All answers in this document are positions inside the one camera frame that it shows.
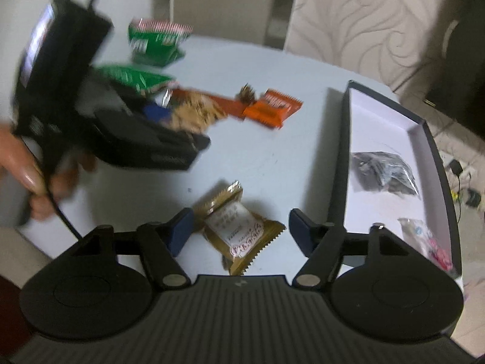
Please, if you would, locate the person's left hand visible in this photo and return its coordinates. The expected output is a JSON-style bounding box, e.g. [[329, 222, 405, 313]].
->
[[0, 123, 97, 221]]

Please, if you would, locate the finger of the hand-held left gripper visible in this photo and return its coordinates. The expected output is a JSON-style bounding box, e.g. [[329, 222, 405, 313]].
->
[[92, 111, 211, 171], [85, 78, 172, 125]]

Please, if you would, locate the small brown candy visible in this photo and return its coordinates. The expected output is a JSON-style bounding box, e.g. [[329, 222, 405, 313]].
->
[[238, 83, 263, 106]]

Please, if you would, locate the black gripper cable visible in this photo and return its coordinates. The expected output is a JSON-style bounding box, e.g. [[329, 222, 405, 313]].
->
[[40, 152, 83, 240]]

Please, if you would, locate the orange snack packet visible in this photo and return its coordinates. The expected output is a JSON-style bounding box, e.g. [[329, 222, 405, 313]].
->
[[242, 89, 304, 130]]

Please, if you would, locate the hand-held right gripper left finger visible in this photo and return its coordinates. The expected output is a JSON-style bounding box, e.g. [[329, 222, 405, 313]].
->
[[57, 208, 195, 291]]

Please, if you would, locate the green snack packet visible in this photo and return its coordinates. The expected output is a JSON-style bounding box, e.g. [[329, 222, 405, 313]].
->
[[128, 18, 194, 66], [95, 64, 177, 98]]

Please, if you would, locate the dark box with white inside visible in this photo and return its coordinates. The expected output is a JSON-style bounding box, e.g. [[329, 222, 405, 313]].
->
[[326, 79, 466, 287]]

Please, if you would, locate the gold snack packet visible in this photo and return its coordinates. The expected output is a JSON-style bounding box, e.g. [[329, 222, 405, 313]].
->
[[191, 180, 286, 276]]

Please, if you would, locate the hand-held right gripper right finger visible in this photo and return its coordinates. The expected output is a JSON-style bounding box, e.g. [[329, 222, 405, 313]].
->
[[289, 208, 429, 291]]

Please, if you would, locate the brown peanut snack packet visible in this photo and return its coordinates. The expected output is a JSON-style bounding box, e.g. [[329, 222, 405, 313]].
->
[[162, 88, 248, 131]]

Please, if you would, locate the clear pink candy packet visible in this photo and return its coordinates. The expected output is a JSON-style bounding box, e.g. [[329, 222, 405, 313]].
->
[[398, 217, 456, 274]]

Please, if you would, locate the black snack packet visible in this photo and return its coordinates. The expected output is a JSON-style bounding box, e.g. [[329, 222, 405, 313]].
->
[[350, 151, 422, 198]]

